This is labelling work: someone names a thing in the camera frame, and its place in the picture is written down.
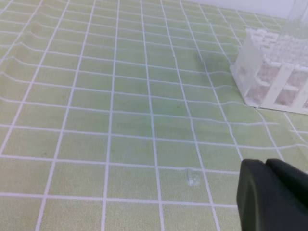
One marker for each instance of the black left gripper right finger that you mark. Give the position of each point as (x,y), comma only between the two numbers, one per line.
(293,179)

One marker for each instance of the green checkered tablecloth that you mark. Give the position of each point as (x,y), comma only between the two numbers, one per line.
(104,104)

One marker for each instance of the clear glass test tube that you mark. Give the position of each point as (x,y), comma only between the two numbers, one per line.
(193,177)

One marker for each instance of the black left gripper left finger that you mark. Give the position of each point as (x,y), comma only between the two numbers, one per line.
(264,204)

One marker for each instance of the white plastic test tube rack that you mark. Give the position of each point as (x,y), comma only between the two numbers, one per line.
(266,83)

